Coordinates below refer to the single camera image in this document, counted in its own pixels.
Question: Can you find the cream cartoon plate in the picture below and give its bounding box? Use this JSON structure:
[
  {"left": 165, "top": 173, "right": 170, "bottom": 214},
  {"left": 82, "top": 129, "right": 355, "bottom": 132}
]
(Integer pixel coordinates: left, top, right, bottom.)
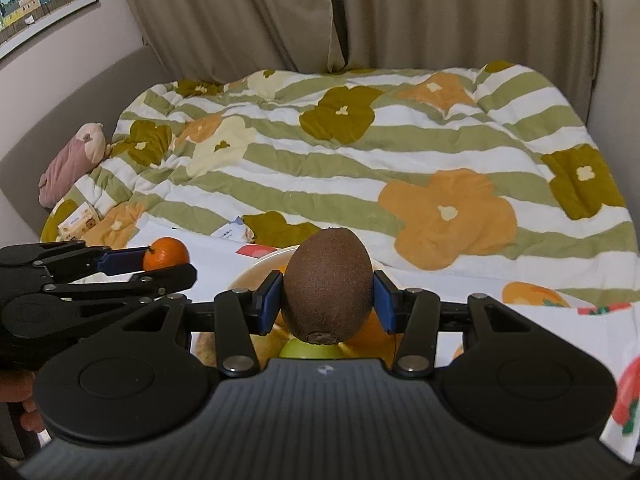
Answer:
[{"left": 192, "top": 247, "right": 401, "bottom": 366}]

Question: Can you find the brown kiwi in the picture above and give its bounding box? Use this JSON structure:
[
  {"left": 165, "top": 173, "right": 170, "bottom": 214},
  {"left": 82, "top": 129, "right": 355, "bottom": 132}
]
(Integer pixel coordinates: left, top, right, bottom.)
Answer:
[{"left": 281, "top": 227, "right": 375, "bottom": 346}]

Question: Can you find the small white snack packet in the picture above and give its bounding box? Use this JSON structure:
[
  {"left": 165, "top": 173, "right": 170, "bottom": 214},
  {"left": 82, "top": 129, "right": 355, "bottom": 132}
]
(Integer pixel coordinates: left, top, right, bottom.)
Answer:
[{"left": 210, "top": 216, "right": 257, "bottom": 243}]

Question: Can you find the large orange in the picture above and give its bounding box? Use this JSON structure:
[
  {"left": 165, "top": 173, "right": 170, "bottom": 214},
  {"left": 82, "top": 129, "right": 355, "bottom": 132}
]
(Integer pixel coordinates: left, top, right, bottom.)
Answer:
[{"left": 345, "top": 310, "right": 401, "bottom": 358}]

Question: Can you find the green round fruit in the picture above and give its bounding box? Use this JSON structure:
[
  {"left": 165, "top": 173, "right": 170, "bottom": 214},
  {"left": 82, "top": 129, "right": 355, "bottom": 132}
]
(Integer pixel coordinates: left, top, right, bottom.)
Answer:
[{"left": 278, "top": 337, "right": 351, "bottom": 360}]

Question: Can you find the floral striped blanket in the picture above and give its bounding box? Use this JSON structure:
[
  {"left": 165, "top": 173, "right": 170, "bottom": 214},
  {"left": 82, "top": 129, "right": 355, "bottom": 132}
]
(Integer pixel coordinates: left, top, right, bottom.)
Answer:
[{"left": 40, "top": 60, "right": 640, "bottom": 306}]

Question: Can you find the white printed sheet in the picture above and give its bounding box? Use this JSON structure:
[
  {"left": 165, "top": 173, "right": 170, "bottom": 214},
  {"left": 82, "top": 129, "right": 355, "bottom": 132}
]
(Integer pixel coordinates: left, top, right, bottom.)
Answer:
[{"left": 125, "top": 215, "right": 640, "bottom": 463}]

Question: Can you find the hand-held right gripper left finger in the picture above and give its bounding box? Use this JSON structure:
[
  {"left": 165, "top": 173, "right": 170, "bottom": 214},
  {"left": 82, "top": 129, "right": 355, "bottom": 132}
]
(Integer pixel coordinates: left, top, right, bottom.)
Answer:
[{"left": 115, "top": 270, "right": 283, "bottom": 380}]

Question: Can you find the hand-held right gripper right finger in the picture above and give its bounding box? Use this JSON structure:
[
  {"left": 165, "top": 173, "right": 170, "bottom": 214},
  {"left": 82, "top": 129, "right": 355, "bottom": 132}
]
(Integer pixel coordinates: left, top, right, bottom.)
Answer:
[{"left": 373, "top": 270, "right": 543, "bottom": 380}]

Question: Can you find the tissue packet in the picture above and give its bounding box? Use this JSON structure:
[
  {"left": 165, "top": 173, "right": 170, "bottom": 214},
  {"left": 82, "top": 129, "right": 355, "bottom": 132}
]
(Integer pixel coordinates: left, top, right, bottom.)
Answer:
[{"left": 56, "top": 201, "right": 101, "bottom": 242}]

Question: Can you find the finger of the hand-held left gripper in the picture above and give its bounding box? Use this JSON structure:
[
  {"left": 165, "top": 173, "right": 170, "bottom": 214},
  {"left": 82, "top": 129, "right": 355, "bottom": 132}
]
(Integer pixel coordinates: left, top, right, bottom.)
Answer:
[
  {"left": 30, "top": 241, "right": 151, "bottom": 283},
  {"left": 45, "top": 264, "right": 198, "bottom": 311}
]

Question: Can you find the pink plush toy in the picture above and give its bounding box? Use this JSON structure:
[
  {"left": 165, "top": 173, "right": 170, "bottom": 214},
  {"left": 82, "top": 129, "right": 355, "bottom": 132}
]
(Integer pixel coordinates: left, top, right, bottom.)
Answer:
[{"left": 38, "top": 122, "right": 112, "bottom": 209}]

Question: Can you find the wall poster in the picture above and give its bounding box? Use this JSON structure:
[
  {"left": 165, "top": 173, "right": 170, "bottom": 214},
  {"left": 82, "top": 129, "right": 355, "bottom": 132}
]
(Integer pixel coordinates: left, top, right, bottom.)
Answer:
[{"left": 0, "top": 0, "right": 98, "bottom": 63}]

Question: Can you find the small mandarin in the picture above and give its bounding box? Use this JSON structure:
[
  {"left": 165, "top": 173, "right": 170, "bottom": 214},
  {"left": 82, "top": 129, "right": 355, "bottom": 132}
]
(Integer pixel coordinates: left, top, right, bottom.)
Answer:
[{"left": 142, "top": 236, "right": 191, "bottom": 272}]

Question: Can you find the person's left hand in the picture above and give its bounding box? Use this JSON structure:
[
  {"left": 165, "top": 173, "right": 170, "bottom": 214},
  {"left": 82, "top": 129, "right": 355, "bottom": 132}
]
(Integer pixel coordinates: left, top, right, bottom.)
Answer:
[{"left": 0, "top": 370, "right": 46, "bottom": 433}]

